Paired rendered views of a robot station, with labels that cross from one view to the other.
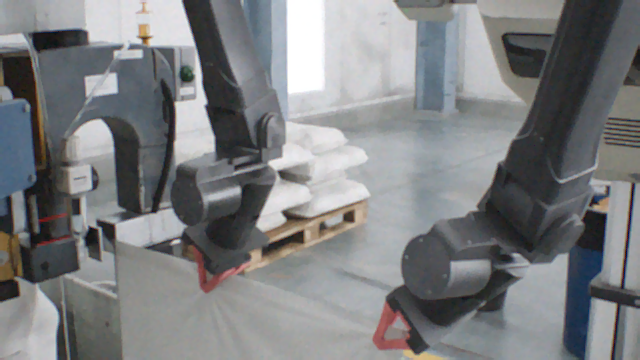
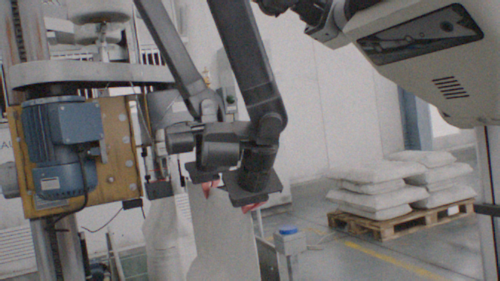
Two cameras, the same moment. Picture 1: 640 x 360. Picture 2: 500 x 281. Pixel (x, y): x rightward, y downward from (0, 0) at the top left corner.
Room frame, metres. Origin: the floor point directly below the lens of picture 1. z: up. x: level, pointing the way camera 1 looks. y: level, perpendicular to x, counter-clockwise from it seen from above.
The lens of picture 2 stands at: (0.03, -0.51, 1.21)
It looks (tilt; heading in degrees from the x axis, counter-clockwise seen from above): 3 degrees down; 30
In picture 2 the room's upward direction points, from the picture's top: 8 degrees counter-clockwise
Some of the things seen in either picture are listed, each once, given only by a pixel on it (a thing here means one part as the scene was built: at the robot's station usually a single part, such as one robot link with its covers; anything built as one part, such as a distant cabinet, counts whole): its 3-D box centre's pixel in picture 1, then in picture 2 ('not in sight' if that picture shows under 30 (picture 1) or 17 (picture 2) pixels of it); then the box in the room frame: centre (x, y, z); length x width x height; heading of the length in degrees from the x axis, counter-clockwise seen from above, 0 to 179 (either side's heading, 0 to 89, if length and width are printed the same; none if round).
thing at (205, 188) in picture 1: (226, 165); (189, 126); (0.81, 0.11, 1.21); 0.11 x 0.09 x 0.12; 141
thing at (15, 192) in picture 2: not in sight; (11, 179); (0.72, 0.71, 1.14); 0.11 x 0.06 x 0.11; 52
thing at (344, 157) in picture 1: (314, 160); (433, 172); (4.44, 0.04, 0.44); 0.68 x 0.44 x 0.15; 142
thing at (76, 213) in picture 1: (76, 216); (165, 166); (0.96, 0.34, 1.11); 0.03 x 0.03 x 0.06
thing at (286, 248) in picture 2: not in sight; (289, 241); (1.20, 0.09, 0.81); 0.08 x 0.08 x 0.06; 52
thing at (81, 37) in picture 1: (58, 38); (167, 88); (1.09, 0.40, 1.35); 0.09 x 0.09 x 0.03
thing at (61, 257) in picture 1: (45, 255); (158, 189); (0.99, 0.41, 1.04); 0.08 x 0.06 x 0.05; 142
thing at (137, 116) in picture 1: (61, 119); (180, 128); (1.16, 0.43, 1.21); 0.30 x 0.25 x 0.30; 52
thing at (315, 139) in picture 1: (291, 136); (417, 159); (4.59, 0.19, 0.56); 0.67 x 0.43 x 0.15; 52
